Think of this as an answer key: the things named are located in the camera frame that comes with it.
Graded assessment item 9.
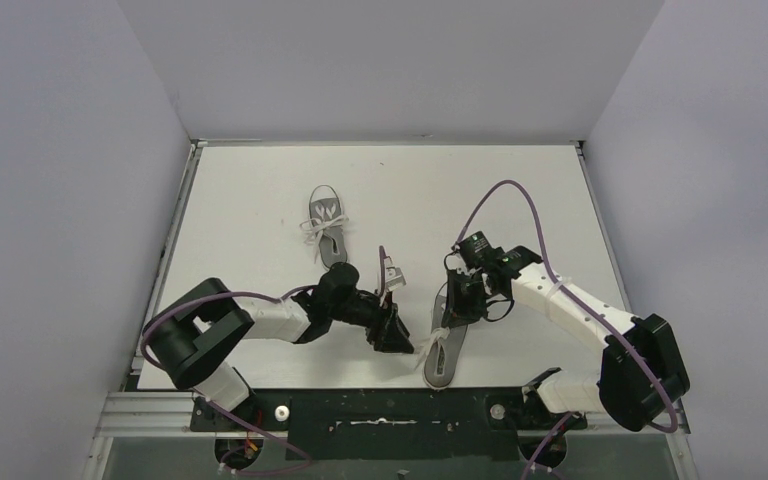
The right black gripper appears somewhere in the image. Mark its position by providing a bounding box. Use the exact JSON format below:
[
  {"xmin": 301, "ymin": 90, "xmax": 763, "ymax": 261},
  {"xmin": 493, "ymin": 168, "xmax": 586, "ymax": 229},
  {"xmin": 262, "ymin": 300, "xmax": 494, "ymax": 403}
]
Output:
[{"xmin": 443, "ymin": 268, "xmax": 497, "ymax": 330}]

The grey canvas sneaker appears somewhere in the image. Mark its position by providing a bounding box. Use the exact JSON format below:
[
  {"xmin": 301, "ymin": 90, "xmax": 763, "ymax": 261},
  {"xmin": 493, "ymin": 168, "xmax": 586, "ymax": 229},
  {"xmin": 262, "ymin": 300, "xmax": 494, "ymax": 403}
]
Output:
[
  {"xmin": 299, "ymin": 184, "xmax": 349, "ymax": 269},
  {"xmin": 415, "ymin": 284, "xmax": 468, "ymax": 390}
]

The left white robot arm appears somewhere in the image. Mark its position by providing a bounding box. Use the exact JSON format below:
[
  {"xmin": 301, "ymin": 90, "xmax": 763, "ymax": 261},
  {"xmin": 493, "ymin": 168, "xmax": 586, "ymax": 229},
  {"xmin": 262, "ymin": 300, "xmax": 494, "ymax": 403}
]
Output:
[{"xmin": 140, "ymin": 262, "xmax": 414, "ymax": 427}]

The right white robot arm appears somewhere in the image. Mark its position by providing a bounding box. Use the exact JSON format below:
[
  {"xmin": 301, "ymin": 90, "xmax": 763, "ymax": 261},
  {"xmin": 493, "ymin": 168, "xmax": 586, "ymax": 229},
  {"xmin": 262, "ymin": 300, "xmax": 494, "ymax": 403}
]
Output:
[{"xmin": 441, "ymin": 231, "xmax": 690, "ymax": 432}]

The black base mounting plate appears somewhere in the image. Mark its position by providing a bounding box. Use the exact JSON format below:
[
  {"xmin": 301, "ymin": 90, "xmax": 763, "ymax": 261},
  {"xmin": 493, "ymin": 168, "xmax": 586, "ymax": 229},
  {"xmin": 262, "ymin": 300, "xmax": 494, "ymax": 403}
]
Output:
[{"xmin": 188, "ymin": 387, "xmax": 589, "ymax": 463}]

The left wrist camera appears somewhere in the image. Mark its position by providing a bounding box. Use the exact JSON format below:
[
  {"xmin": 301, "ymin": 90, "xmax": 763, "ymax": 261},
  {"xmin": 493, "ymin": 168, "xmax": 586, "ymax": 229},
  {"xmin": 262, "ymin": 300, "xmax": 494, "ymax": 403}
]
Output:
[{"xmin": 380, "ymin": 266, "xmax": 406, "ymax": 295}]

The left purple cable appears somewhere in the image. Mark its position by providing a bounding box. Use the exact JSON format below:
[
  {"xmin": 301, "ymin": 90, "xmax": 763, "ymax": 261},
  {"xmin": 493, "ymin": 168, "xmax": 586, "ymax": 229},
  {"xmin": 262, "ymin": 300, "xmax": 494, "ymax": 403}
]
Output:
[{"xmin": 140, "ymin": 246, "xmax": 391, "ymax": 478}]

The purple cable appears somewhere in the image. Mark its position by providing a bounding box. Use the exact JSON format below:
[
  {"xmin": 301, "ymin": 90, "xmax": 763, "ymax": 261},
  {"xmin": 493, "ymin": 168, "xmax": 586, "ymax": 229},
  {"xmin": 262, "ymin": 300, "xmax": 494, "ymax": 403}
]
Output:
[
  {"xmin": 453, "ymin": 180, "xmax": 680, "ymax": 480},
  {"xmin": 140, "ymin": 246, "xmax": 391, "ymax": 478}
]

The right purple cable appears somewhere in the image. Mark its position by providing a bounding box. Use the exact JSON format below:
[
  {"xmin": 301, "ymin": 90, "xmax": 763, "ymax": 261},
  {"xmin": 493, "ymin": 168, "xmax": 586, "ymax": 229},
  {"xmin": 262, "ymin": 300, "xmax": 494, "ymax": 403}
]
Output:
[{"xmin": 453, "ymin": 180, "xmax": 680, "ymax": 480}]

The aluminium frame rail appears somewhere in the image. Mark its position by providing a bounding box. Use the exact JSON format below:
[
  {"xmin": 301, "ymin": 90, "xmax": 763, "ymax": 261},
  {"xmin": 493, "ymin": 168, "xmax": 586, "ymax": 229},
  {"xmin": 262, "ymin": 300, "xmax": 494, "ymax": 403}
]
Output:
[{"xmin": 92, "ymin": 389, "xmax": 690, "ymax": 440}]

